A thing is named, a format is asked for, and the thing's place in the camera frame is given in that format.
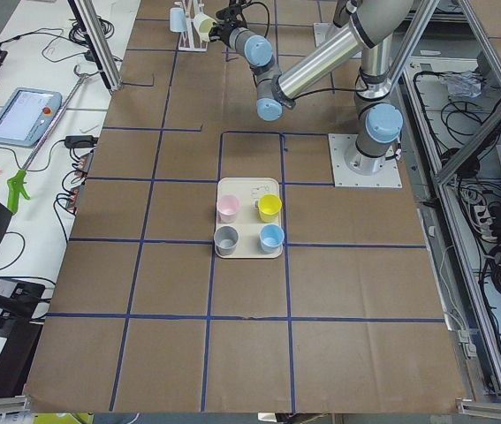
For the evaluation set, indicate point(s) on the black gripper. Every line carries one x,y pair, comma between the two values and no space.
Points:
226,34

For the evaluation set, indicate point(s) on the white plastic cup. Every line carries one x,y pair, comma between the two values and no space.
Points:
203,24

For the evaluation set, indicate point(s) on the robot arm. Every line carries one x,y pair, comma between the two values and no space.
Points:
358,27

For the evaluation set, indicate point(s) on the pink plastic cup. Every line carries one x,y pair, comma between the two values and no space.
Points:
228,207

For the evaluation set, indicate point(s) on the yellow plastic cup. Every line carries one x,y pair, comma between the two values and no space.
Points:
269,207

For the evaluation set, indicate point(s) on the grey plastic cup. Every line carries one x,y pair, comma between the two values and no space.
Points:
226,239

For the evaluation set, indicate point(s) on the light blue plastic cup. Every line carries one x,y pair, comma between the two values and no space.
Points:
271,238

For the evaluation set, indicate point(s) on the black power adapter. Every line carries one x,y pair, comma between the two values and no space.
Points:
80,141

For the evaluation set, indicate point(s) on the metal reacher grabber pole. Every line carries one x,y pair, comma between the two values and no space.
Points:
82,76

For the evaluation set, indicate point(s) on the cream plastic tray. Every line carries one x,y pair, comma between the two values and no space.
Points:
248,223

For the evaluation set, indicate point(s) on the white wire cup rack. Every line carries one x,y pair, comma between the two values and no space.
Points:
189,41

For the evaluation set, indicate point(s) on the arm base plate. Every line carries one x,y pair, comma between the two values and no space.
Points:
323,31
351,169

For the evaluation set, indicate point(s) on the aluminium frame post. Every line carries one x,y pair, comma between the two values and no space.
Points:
89,23

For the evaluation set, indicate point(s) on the aluminium cage frame rails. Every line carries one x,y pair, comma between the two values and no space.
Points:
452,83

